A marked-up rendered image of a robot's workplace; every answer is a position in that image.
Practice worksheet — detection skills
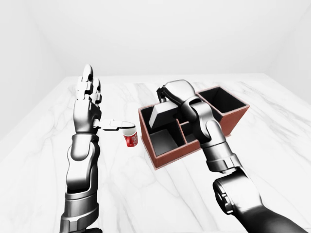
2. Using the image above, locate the white book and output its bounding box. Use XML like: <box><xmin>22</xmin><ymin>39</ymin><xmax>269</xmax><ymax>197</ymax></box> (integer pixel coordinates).
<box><xmin>148</xmin><ymin>100</ymin><xmax>181</xmax><ymax>129</ymax></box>

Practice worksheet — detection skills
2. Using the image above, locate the red white patterned mug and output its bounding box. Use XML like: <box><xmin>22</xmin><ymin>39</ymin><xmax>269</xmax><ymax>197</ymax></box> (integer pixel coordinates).
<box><xmin>122</xmin><ymin>127</ymin><xmax>138</xmax><ymax>148</ymax></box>

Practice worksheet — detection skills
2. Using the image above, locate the red-brown desk caddy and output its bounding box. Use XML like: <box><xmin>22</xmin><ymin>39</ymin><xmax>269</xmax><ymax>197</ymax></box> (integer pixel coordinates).
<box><xmin>138</xmin><ymin>84</ymin><xmax>250</xmax><ymax>170</ymax></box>

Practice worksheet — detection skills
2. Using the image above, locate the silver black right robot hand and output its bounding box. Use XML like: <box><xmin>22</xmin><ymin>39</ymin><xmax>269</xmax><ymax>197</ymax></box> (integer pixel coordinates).
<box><xmin>156</xmin><ymin>79</ymin><xmax>196</xmax><ymax>106</ymax></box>

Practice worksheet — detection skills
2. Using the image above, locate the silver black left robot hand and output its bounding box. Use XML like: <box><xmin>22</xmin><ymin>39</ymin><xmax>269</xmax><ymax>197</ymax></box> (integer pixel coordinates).
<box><xmin>73</xmin><ymin>64</ymin><xmax>136</xmax><ymax>134</ymax></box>

